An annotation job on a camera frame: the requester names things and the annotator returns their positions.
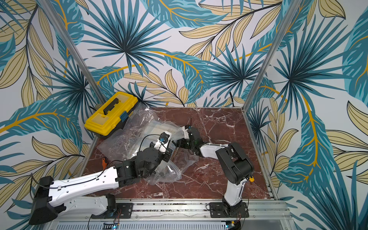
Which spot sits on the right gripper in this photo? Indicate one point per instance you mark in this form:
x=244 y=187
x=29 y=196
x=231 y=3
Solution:
x=185 y=141

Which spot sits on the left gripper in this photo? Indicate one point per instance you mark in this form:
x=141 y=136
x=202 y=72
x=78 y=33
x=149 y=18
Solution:
x=168 y=154

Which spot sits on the clear plastic vacuum bag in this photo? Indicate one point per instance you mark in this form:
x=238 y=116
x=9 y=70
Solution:
x=125 y=143

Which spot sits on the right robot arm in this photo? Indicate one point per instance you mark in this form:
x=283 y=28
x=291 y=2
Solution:
x=236 y=166

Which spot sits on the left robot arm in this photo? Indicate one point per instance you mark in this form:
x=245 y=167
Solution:
x=51 y=195

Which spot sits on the yellow black toolbox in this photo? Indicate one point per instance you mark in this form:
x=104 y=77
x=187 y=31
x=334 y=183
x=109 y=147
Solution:
x=112 y=115

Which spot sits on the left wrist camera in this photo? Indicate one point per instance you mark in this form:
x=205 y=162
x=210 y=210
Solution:
x=163 y=142

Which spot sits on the aluminium front rail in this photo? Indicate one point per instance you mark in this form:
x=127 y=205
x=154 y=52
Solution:
x=183 y=214

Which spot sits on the orange handled pliers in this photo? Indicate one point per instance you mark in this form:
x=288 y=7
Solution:
x=105 y=163

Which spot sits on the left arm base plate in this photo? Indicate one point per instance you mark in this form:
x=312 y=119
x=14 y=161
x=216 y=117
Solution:
x=121 y=211

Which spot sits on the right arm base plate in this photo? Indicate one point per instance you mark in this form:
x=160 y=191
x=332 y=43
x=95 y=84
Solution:
x=223 y=210

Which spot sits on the right aluminium corner post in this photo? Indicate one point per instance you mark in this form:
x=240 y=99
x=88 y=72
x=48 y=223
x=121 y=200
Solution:
x=292 y=10

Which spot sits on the aluminium corner post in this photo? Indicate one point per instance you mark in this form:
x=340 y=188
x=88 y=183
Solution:
x=65 y=36
x=292 y=10

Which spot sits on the left aluminium corner post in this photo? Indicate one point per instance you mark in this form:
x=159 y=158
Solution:
x=65 y=36

